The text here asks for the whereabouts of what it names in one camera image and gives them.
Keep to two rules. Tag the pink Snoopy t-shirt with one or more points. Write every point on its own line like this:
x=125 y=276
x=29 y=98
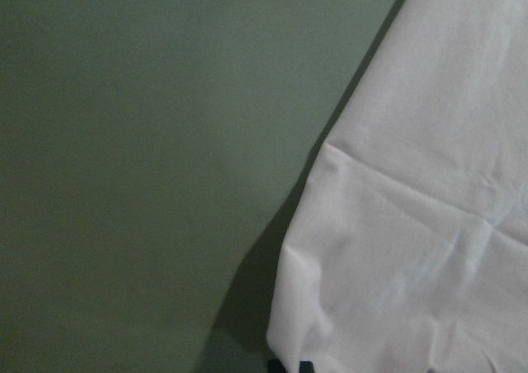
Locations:
x=408 y=249

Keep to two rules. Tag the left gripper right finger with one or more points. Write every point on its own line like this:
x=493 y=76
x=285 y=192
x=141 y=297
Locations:
x=306 y=367

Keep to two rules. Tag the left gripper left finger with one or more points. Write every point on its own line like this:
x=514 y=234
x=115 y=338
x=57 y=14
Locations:
x=275 y=366

